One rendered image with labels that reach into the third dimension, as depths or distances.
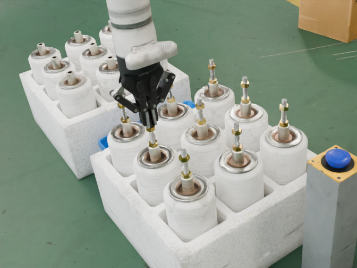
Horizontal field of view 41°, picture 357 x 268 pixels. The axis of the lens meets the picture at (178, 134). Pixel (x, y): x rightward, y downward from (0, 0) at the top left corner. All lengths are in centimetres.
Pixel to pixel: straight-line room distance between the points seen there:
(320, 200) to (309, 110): 70
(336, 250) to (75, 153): 72
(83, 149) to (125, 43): 56
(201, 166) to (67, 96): 44
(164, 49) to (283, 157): 34
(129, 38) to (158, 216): 35
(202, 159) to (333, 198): 29
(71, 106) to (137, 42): 53
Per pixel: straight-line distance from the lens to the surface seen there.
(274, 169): 99
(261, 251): 102
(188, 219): 88
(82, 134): 129
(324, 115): 152
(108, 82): 131
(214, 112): 112
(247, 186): 92
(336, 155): 83
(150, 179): 95
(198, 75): 175
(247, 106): 105
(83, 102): 129
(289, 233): 105
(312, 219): 91
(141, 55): 77
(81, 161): 133
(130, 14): 78
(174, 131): 107
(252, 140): 106
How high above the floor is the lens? 84
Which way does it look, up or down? 35 degrees down
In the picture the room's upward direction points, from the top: 8 degrees counter-clockwise
